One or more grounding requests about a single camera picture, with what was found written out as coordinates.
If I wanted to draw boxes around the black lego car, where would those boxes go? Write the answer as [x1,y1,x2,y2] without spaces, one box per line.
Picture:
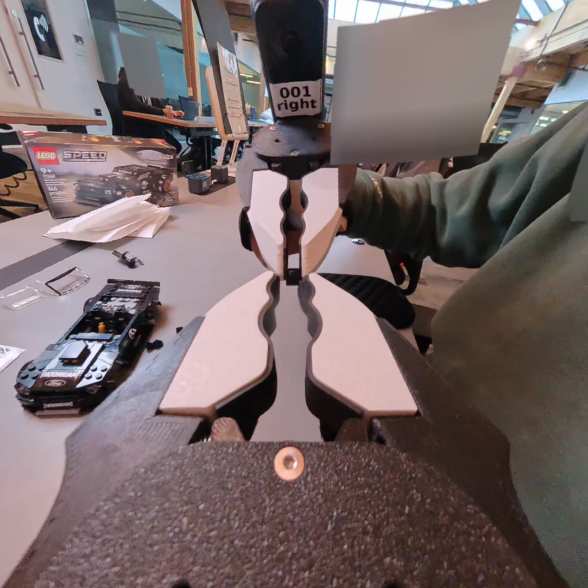
[14,279,161,419]

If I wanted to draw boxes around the lego set box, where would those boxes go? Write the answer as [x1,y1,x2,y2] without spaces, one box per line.
[21,132,180,219]

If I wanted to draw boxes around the clear flat lego piece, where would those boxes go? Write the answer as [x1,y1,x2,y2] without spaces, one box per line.
[0,285,44,310]

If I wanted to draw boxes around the person's right forearm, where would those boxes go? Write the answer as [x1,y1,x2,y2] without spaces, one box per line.
[345,106,588,272]

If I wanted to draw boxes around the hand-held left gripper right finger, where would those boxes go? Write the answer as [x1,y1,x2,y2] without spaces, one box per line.
[299,273,419,442]

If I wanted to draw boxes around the clear lego windshield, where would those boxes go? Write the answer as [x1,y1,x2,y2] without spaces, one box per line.
[44,267,91,296]

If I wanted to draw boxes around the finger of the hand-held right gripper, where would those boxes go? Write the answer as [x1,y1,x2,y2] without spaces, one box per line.
[296,166,345,276]
[244,170,296,276]

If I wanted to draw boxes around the sticker sheet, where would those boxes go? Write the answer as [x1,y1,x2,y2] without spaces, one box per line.
[0,345,26,373]

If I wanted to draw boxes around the white paper bags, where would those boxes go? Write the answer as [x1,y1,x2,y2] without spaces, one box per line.
[44,193,172,244]

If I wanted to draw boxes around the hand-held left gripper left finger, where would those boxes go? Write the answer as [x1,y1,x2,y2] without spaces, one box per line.
[159,273,281,442]

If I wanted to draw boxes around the paper sign on stand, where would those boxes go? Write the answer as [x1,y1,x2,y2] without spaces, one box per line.
[204,42,251,166]

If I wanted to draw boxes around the black lego axle assembly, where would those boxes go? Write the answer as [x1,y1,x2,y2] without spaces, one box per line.
[112,248,145,269]

